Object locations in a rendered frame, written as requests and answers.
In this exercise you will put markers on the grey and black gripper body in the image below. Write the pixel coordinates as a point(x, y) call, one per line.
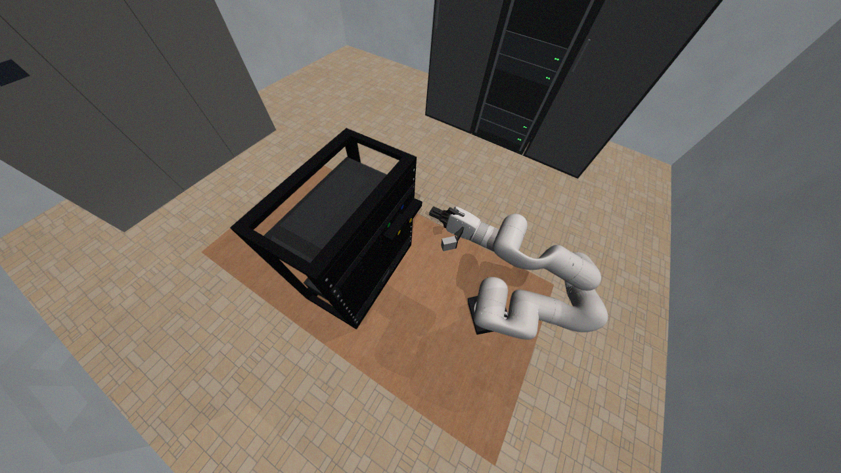
point(470, 223)

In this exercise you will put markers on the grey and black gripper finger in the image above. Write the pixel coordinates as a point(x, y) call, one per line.
point(444, 213)
point(444, 221)

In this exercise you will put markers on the black equipment rack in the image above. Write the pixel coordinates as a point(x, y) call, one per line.
point(360, 258)

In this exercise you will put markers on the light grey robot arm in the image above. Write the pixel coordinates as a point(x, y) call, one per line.
point(587, 313)

